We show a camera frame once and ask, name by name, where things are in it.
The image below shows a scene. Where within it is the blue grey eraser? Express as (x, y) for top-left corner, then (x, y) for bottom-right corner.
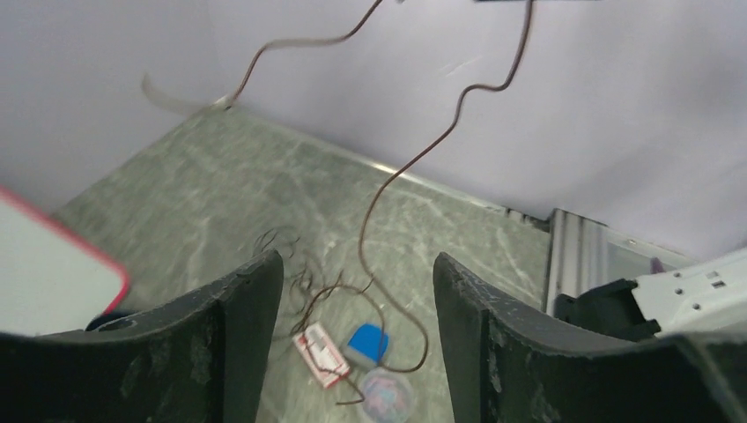
(341, 323), (389, 370)

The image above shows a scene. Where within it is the pink framed whiteboard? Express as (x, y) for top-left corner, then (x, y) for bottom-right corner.
(1, 189), (129, 337)

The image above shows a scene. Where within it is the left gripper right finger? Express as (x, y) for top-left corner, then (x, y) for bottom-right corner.
(433, 253), (746, 422)

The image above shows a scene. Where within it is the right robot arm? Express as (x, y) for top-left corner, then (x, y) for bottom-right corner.
(546, 249), (746, 342)

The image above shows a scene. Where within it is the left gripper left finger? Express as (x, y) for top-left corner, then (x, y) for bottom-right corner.
(1, 250), (284, 422)

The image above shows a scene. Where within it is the clear jar of clips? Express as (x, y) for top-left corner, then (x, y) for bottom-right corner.
(357, 367), (417, 423)

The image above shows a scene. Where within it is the red white staples box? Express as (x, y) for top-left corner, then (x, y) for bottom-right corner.
(292, 322), (351, 389)

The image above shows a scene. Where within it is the navy blue tray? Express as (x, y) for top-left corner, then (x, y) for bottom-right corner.
(85, 310), (135, 331)

